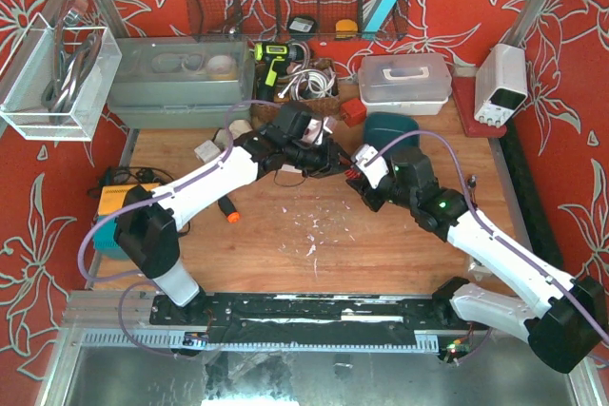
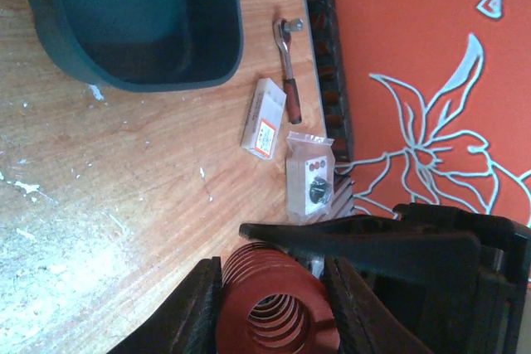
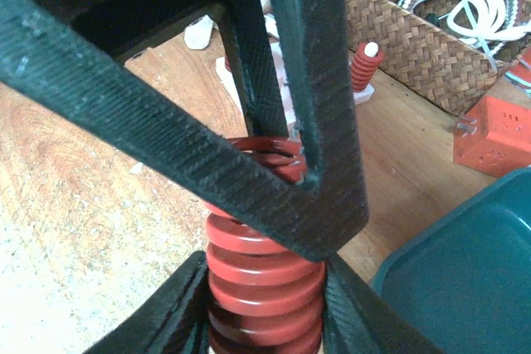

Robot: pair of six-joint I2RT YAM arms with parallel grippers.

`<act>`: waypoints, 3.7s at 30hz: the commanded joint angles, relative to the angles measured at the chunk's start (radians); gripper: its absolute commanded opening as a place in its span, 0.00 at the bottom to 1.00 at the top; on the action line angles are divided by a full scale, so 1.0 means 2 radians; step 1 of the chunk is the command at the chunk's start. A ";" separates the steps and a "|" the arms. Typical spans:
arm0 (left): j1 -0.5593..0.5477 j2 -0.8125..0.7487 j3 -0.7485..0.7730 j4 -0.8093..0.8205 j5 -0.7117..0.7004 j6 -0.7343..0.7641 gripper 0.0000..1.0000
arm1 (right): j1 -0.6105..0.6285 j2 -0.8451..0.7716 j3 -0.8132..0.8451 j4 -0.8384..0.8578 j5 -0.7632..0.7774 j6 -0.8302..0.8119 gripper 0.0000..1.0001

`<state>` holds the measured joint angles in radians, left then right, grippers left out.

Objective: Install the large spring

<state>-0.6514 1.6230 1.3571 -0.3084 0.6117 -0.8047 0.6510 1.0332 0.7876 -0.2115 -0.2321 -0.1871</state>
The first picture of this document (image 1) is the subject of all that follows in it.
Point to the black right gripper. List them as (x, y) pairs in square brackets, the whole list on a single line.
[(367, 192)]

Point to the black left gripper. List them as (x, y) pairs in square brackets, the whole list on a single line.
[(317, 162)]

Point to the small red spring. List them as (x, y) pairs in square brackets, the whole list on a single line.
[(353, 173)]

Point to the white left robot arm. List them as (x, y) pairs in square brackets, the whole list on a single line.
[(147, 226)]

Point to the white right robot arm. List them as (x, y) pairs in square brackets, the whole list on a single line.
[(561, 318)]

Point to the teal plastic tray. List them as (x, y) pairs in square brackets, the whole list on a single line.
[(381, 128)]

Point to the small red box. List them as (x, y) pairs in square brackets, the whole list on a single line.
[(353, 112)]

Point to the woven wicker basket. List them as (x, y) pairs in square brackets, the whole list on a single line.
[(316, 86)]

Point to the clear white storage case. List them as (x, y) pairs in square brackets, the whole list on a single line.
[(409, 84)]

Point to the red mat under supply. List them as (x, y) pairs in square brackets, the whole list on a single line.
[(463, 93)]

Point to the beige work glove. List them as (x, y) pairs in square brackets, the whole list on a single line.
[(234, 130)]

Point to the white bench power supply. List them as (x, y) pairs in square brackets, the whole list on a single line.
[(500, 85)]

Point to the black orange screwdriver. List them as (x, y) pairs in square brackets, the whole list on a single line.
[(229, 210)]

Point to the yellow tape measure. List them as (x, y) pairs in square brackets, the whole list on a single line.
[(346, 29)]

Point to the white power adapter cube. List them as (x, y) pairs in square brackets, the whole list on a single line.
[(208, 151)]

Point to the light blue flat case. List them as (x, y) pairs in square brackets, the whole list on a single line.
[(374, 14)]

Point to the grey-green plastic toolbox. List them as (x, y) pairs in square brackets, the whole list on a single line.
[(177, 82)]

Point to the yellow soldering station box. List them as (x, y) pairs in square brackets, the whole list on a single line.
[(112, 198)]

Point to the teal power supply box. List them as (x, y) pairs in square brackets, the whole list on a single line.
[(105, 244)]

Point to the grey pliers in bin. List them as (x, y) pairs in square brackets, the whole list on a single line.
[(68, 72)]

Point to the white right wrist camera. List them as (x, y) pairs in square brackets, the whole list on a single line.
[(371, 163)]

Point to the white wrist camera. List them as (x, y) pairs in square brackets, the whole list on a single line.
[(317, 128), (371, 163)]

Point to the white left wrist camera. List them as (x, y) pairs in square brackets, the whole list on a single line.
[(317, 128)]

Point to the red handled ratchet wrench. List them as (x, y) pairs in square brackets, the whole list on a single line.
[(472, 182)]

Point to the yellow-green cordless drill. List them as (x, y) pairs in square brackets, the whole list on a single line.
[(276, 58)]

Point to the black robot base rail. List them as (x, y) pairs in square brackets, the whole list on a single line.
[(310, 319)]

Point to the clear acrylic wall bin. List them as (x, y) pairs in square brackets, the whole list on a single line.
[(27, 72)]

